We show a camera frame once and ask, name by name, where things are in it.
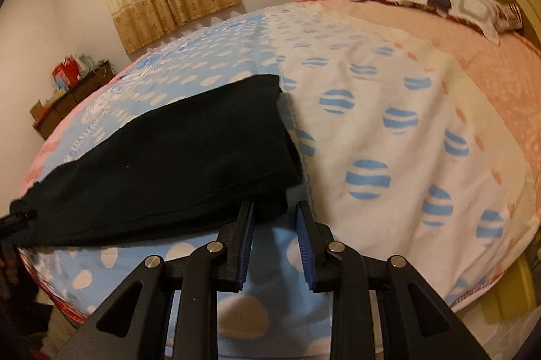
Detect blue polka dot blanket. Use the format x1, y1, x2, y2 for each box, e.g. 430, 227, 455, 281
18, 0, 538, 360

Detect pink patterned bed sheet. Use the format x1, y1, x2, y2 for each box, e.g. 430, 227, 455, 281
322, 0, 540, 190

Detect black trousers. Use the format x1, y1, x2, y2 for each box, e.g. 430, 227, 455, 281
10, 75, 303, 248

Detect red gift bag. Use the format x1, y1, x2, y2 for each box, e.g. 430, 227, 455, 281
52, 56, 81, 91

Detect dark brown wooden desk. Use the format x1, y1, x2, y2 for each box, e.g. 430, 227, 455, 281
33, 60, 115, 140

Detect cardboard box on desk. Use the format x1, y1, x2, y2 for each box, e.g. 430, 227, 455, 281
29, 101, 49, 122

